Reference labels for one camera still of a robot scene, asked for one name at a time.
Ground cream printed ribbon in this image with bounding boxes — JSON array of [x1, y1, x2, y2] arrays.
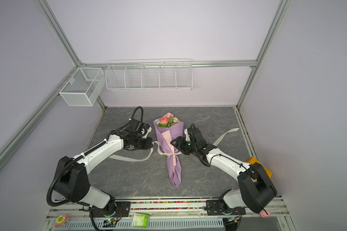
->
[[109, 127, 241, 162]]

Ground pink purple wrapping paper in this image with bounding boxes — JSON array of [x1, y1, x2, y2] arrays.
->
[[153, 114, 184, 187]]

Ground cream fake rose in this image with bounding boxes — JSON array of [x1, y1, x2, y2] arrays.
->
[[173, 117, 180, 123]]

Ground red pink fake rose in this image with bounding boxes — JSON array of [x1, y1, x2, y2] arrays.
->
[[160, 117, 169, 126]]

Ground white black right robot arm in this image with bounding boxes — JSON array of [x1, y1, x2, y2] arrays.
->
[[171, 124, 278, 217]]

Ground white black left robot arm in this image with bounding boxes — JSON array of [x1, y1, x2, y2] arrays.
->
[[46, 106, 153, 217]]

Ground yellow snack bag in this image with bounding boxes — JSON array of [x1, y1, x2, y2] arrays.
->
[[246, 156, 273, 178]]

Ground white mesh box basket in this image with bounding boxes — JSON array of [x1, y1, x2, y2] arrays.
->
[[59, 67, 106, 106]]

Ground green small packet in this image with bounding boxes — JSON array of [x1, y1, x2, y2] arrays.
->
[[132, 213, 149, 228]]

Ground small pink pig toy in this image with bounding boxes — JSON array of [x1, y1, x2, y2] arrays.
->
[[259, 210, 271, 218]]

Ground pink green round toy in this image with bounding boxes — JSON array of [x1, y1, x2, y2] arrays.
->
[[55, 214, 70, 228]]

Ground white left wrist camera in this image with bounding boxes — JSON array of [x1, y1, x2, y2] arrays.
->
[[140, 123, 151, 138]]

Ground white wire shelf basket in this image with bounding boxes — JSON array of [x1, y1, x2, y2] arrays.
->
[[105, 59, 193, 90]]

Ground white vented cable duct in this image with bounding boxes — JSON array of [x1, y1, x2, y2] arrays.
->
[[53, 217, 225, 231]]

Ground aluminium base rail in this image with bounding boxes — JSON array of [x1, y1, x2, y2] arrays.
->
[[46, 197, 290, 219]]

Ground aluminium enclosure frame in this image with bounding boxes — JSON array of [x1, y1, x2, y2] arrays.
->
[[0, 0, 293, 200]]

